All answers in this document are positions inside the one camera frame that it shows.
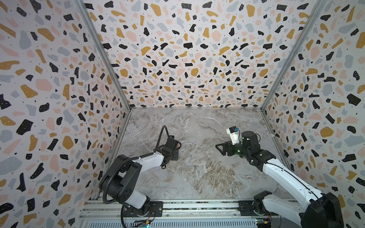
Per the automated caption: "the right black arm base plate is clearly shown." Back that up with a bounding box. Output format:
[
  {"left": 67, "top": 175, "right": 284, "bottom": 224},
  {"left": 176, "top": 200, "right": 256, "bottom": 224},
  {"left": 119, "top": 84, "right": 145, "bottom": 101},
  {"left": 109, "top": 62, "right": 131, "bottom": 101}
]
[{"left": 238, "top": 200, "right": 278, "bottom": 217}]

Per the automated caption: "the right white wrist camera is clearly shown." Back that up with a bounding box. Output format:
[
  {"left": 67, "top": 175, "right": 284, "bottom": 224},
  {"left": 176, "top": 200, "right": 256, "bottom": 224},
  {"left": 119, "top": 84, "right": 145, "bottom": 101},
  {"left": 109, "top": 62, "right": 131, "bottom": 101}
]
[{"left": 226, "top": 126, "right": 240, "bottom": 145}]

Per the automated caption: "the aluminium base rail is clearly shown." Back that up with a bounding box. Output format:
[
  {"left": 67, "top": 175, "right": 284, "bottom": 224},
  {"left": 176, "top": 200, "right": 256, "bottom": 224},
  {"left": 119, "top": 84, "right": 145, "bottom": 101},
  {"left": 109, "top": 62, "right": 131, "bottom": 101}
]
[{"left": 79, "top": 199, "right": 298, "bottom": 228}]

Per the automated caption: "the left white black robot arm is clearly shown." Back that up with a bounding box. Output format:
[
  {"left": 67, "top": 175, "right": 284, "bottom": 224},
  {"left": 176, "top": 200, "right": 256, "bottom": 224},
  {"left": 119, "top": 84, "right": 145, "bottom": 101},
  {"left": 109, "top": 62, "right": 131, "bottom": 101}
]
[{"left": 99, "top": 136, "right": 182, "bottom": 214}]

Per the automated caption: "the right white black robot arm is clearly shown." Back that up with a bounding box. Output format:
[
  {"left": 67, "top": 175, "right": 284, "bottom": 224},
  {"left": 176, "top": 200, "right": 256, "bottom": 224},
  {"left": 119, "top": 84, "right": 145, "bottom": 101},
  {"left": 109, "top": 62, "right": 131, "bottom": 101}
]
[{"left": 215, "top": 127, "right": 345, "bottom": 228}]

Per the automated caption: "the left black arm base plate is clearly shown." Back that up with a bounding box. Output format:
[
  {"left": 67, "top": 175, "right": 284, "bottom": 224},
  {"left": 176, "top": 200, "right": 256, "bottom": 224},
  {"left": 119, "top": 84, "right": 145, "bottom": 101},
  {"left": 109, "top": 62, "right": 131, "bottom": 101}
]
[{"left": 121, "top": 201, "right": 163, "bottom": 218}]

